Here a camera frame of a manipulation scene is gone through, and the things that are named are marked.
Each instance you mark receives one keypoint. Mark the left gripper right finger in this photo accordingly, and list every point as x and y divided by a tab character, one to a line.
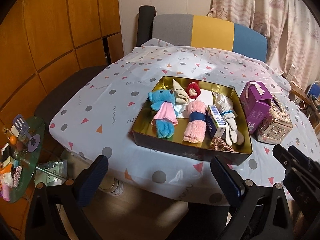
229	181

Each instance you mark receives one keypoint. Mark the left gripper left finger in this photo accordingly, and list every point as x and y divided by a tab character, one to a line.
90	178

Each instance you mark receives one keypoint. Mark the pink satin scrunchie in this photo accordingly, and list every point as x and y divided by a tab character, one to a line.
218	144

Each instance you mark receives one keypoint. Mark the white knitted gloves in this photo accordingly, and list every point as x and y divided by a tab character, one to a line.
225	107

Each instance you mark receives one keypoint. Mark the blue tissue packet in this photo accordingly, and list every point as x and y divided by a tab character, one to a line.
215	124

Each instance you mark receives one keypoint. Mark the pink towel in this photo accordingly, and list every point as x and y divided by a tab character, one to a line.
196	127

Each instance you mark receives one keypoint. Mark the white paper towel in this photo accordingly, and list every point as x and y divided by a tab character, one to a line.
181	109

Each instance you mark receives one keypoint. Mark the beige cloth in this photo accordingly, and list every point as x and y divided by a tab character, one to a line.
180	94

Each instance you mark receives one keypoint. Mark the blue teddy bear pink dress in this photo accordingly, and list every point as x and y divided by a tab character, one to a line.
163	102

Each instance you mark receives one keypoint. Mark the ornate silver tissue box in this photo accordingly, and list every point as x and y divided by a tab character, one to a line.
276	124

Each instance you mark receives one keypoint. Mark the gold rectangular tray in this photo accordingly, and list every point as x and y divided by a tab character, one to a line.
145	134

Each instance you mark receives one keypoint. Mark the glass side table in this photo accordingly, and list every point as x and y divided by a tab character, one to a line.
20	155

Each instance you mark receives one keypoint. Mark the blue folding chair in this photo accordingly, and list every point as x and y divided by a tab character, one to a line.
313	93

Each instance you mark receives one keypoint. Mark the purple carton box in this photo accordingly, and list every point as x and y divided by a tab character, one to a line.
256	102

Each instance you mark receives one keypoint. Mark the wooden side desk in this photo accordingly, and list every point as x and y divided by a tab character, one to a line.
301	99

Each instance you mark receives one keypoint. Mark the patterned cream curtain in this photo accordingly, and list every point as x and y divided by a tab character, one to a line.
291	30

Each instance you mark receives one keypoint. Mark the grey yellow blue chair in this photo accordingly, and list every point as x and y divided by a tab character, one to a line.
200	31

